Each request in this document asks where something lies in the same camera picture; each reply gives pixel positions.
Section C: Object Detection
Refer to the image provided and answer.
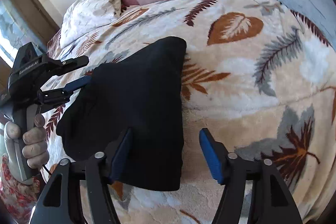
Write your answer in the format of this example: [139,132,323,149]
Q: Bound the black pants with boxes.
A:
[56,36,186,192]

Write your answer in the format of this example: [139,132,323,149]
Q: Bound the floral red sleeve forearm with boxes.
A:
[1,154,40,223]

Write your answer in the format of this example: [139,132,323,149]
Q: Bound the left hand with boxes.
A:
[4,114,50,175]

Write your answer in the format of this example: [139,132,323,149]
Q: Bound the cream white pillow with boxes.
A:
[60,0,121,48]

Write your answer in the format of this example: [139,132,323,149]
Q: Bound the leaf patterned fleece blanket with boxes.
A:
[44,0,335,223]

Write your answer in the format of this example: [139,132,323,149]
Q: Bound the light blue quilted blanket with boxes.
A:
[278,0,335,47]

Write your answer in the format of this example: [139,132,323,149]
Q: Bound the window with brown frame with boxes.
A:
[0,0,61,88]

